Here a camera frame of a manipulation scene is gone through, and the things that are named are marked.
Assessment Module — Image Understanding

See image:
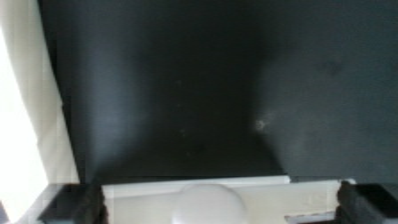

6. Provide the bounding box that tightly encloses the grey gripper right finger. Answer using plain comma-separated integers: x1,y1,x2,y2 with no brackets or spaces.
336,182,398,224

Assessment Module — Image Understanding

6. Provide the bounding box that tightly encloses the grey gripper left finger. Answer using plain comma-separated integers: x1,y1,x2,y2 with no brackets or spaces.
38,184,109,224

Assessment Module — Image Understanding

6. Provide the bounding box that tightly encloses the white drawer box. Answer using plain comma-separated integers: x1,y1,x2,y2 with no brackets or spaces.
103,176,343,224

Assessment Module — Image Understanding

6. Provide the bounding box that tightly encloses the white front barrier rail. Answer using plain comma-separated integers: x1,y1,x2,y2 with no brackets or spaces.
0,0,79,224

